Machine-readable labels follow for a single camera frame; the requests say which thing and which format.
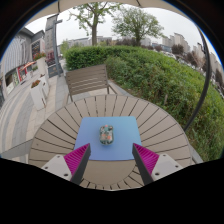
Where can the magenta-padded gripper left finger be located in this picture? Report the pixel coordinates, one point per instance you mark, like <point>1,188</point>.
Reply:
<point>77,159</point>

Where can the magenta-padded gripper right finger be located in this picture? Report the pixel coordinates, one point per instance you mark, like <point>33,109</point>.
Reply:
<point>146,159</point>

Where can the blue mouse pad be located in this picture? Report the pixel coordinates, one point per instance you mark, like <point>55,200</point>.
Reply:
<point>123,136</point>

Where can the white planter with orange flowers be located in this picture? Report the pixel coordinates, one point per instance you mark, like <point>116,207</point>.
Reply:
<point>37,95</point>

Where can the brown slatted wooden chair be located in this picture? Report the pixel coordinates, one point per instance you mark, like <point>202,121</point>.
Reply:
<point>86,79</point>

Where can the dark curved umbrella pole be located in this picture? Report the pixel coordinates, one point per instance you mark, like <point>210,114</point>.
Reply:
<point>205,80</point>

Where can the white planter with red flowers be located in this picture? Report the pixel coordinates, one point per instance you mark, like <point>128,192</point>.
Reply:
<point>42,66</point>

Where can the grey storefront building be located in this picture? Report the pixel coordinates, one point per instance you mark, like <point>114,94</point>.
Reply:
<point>16,56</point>

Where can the far apartment buildings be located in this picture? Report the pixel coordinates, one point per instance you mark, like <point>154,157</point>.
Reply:
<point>178,39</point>

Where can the tall thin-leaved tree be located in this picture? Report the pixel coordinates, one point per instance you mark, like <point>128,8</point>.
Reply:
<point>94,30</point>

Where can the round bushy tree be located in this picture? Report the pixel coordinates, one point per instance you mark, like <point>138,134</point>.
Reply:
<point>136,23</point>

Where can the beige umbrella canopy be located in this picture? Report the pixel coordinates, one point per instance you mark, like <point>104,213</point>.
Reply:
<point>100,2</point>

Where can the grey street post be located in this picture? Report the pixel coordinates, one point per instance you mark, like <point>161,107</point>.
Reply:
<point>56,46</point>

